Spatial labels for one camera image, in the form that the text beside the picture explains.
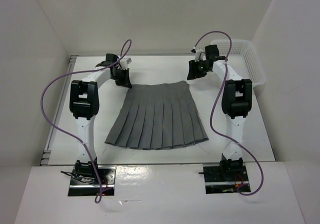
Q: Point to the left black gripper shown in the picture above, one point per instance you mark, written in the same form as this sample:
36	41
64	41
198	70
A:
125	82

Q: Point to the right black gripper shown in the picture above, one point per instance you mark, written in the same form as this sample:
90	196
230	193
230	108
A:
193	72

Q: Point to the grey pleated skirt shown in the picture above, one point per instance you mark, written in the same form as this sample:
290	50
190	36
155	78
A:
157	117

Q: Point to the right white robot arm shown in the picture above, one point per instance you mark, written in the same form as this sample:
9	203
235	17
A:
236	103

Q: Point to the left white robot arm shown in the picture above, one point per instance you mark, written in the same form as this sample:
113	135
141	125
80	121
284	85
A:
84	104

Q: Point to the white perforated plastic basket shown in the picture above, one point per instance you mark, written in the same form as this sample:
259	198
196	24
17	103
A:
242	60

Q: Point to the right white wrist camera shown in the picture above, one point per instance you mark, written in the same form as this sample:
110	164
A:
198	54

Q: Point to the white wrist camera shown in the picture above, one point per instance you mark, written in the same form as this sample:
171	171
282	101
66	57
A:
198	54
124	63

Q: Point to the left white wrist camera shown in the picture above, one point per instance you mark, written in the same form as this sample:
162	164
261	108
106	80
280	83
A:
124	63

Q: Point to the aluminium table edge rail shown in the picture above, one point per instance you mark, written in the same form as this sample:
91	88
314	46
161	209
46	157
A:
47	150

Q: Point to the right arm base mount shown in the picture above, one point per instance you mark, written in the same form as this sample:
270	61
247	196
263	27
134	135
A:
216	182

